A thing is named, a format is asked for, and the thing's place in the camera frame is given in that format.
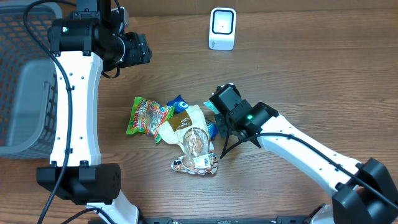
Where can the green Haribo gummy bag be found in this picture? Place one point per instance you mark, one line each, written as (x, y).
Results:
(146, 117)

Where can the beige brown cookie pouch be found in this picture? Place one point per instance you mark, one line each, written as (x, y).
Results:
(189, 131)

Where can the white barcode scanner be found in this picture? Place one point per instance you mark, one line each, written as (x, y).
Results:
(222, 29)

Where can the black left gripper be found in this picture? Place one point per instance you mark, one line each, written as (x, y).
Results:
(139, 53)

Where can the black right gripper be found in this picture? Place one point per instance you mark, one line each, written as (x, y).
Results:
(223, 131)

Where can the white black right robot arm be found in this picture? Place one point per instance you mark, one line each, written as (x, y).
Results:
(359, 192)

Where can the light teal snack packet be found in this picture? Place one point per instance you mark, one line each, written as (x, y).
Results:
(211, 106)

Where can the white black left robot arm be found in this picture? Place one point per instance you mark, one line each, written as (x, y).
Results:
(84, 47)

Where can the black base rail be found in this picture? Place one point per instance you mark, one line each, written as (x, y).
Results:
(299, 219)

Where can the blue Oreo cookie pack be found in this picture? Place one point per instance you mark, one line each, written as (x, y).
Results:
(181, 105)

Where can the grey plastic mesh basket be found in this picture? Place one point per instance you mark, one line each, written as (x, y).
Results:
(28, 89)

